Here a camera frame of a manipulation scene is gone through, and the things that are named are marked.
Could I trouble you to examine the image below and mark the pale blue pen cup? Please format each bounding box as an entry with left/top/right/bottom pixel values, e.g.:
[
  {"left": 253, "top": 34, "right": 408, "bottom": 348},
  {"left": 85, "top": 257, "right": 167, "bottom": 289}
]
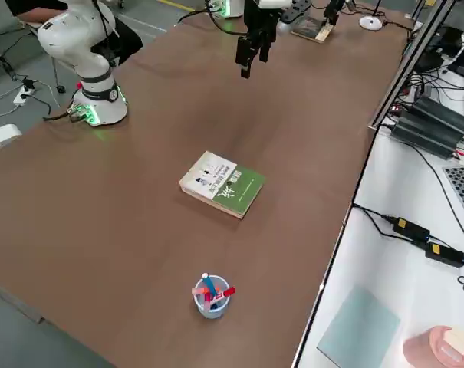
[{"left": 195, "top": 274, "right": 231, "bottom": 320}]

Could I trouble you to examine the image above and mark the dotted calibration board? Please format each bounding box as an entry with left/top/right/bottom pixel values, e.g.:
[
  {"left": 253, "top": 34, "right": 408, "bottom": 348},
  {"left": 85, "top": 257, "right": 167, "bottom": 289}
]
[{"left": 442, "top": 164, "right": 464, "bottom": 211}]

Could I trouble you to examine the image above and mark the black lamp cable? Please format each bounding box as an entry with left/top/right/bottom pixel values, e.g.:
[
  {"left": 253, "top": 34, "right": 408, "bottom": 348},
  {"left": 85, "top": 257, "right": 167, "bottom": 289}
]
[{"left": 380, "top": 18, "right": 414, "bottom": 33}]

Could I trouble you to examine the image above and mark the green and white book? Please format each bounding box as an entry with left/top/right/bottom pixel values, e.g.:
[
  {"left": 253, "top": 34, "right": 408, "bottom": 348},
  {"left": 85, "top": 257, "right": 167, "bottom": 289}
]
[{"left": 179, "top": 150, "right": 267, "bottom": 220}]

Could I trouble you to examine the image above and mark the white desk lamp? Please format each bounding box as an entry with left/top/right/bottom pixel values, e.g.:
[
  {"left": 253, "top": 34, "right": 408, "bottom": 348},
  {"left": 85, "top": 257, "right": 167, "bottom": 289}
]
[{"left": 360, "top": 15, "right": 384, "bottom": 31}]

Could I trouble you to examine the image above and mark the white power strip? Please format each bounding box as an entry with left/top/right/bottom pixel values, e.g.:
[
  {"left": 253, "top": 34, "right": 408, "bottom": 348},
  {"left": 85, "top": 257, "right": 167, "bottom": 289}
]
[{"left": 12, "top": 84, "right": 36, "bottom": 107}]

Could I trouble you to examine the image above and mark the pink plastic container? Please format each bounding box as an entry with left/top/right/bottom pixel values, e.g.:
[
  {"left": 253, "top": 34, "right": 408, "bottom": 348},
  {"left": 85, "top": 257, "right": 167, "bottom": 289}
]
[{"left": 402, "top": 324, "right": 464, "bottom": 368}]

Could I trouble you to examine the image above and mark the black base cable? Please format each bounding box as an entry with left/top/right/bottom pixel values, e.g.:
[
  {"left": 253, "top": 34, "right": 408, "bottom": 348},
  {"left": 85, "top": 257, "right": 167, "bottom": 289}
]
[
  {"left": 42, "top": 107, "right": 87, "bottom": 123},
  {"left": 176, "top": 7, "right": 252, "bottom": 38}
]

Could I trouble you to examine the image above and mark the red marker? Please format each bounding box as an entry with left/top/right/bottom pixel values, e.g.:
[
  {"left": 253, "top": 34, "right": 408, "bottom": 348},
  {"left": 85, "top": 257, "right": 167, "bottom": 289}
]
[{"left": 203, "top": 286, "right": 236, "bottom": 302}]

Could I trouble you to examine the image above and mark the pink pen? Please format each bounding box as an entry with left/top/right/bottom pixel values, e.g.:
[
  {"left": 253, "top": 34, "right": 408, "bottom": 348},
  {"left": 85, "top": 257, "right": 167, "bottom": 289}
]
[{"left": 192, "top": 287, "right": 213, "bottom": 311}]

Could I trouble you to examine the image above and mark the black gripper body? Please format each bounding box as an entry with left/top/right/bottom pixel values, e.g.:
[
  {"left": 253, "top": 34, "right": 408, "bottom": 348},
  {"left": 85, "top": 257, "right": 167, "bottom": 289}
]
[
  {"left": 243, "top": 0, "right": 280, "bottom": 40},
  {"left": 327, "top": 0, "right": 349, "bottom": 17}
]

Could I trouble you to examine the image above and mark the blue pen white cap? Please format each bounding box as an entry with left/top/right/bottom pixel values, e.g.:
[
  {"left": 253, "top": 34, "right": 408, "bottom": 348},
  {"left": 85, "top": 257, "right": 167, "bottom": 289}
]
[{"left": 201, "top": 272, "right": 222, "bottom": 298}]

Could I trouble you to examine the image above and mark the black power supply unit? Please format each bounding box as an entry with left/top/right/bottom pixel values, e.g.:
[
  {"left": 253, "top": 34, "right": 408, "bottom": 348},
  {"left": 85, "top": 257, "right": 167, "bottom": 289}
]
[
  {"left": 391, "top": 110, "right": 464, "bottom": 160},
  {"left": 407, "top": 95, "right": 464, "bottom": 135}
]

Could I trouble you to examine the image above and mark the teal flat sheet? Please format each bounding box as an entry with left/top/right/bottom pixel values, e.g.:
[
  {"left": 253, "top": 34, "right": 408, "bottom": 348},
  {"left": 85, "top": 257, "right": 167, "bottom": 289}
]
[{"left": 316, "top": 286, "right": 402, "bottom": 368}]

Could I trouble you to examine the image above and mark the aluminium frame post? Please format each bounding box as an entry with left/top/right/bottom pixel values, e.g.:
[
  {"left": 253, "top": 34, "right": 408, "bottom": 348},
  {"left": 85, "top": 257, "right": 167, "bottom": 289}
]
[{"left": 367, "top": 0, "right": 453, "bottom": 130}]

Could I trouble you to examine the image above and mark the white box yellow label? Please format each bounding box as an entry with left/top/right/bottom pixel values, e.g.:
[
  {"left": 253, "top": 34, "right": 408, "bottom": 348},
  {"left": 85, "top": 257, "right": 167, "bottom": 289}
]
[{"left": 0, "top": 123, "right": 23, "bottom": 157}]

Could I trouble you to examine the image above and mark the black power adapter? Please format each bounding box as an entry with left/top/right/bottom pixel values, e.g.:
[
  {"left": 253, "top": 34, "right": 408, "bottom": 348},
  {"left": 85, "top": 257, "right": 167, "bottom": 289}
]
[
  {"left": 424, "top": 241, "right": 464, "bottom": 268},
  {"left": 391, "top": 216, "right": 432, "bottom": 243}
]

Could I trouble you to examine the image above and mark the black flat box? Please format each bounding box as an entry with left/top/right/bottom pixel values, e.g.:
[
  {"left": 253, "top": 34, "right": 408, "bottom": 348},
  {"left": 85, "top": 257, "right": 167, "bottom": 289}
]
[{"left": 413, "top": 25, "right": 464, "bottom": 74}]

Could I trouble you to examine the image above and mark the dark book with hand print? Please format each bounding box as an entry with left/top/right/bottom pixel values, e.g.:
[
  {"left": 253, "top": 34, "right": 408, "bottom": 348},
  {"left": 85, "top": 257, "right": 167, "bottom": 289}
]
[{"left": 290, "top": 15, "right": 334, "bottom": 44}]

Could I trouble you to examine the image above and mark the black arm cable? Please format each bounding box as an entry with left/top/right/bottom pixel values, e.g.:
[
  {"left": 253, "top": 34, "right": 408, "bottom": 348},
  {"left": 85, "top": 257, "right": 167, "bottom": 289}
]
[{"left": 91, "top": 0, "right": 121, "bottom": 39}]

